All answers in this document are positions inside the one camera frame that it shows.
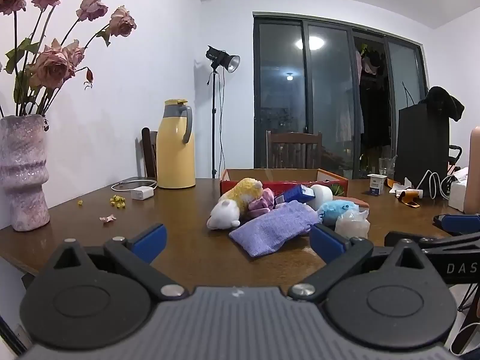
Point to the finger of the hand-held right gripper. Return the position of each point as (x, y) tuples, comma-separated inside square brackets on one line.
[(408, 238), (457, 222)]

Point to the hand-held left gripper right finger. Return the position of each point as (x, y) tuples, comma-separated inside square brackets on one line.
[(326, 242)]

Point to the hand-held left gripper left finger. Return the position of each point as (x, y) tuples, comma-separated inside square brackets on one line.
[(150, 240)]

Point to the clear plastic bag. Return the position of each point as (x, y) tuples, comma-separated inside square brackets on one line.
[(350, 225)]

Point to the blue plush toy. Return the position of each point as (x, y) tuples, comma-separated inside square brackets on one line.
[(335, 210)]

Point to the purple towel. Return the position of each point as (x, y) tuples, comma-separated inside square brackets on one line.
[(273, 228)]

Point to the red cardboard box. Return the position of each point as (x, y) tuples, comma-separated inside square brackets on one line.
[(279, 185)]

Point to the pink satin scrunchie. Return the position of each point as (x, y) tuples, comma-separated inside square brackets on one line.
[(262, 202)]

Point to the yellow and white plush toy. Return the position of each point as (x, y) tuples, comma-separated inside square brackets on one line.
[(243, 193)]

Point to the white tissue box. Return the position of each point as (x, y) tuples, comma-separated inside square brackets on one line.
[(458, 195)]

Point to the white foam roll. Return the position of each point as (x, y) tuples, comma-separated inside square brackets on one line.
[(322, 195)]

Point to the fallen pink petal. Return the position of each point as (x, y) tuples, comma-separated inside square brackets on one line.
[(108, 218)]

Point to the white power adapter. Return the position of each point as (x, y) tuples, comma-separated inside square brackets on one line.
[(142, 193)]

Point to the scattered yellow flower bits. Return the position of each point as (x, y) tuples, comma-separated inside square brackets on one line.
[(117, 201)]

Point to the crumpled white paper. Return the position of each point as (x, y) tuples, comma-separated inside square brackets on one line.
[(403, 185)]

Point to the small blue and white carton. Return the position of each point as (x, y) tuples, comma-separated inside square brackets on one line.
[(298, 194)]

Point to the peach upright panel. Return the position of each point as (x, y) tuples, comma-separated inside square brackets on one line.
[(472, 168)]

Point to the white yogurt cup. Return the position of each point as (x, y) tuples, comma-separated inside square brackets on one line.
[(377, 185)]

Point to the clear drinking glass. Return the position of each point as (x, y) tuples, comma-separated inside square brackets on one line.
[(386, 167)]

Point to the black upright case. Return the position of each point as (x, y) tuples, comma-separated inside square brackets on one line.
[(420, 150)]

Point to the dark wooden chair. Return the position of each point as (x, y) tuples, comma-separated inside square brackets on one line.
[(150, 150)]

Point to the yellow thermos jug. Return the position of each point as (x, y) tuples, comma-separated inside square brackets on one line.
[(176, 150)]

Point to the slatted wooden chair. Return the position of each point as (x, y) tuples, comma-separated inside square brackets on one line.
[(294, 138)]

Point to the black garment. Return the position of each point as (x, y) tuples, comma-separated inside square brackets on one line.
[(442, 101)]

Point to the dark framed sliding glass door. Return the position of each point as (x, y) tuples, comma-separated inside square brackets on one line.
[(326, 101)]

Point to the mottled pink ceramic vase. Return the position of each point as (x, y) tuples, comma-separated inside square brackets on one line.
[(22, 172)]

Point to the pink hanging garment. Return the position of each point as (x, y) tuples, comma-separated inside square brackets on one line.
[(365, 63)]

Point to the black studio light on stand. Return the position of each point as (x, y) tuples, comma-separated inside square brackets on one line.
[(219, 58)]

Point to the bouquet of dried pink roses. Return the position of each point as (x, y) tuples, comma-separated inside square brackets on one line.
[(50, 65)]

